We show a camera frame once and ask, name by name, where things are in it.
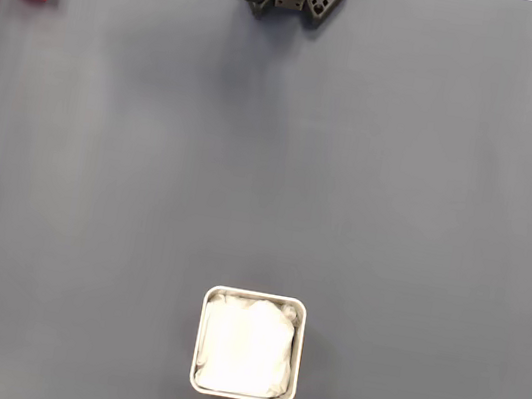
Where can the square metal box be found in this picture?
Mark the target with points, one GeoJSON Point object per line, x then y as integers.
{"type": "Point", "coordinates": [240, 397]}

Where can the white crumpled cloth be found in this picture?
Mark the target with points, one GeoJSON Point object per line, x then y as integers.
{"type": "Point", "coordinates": [247, 348]}

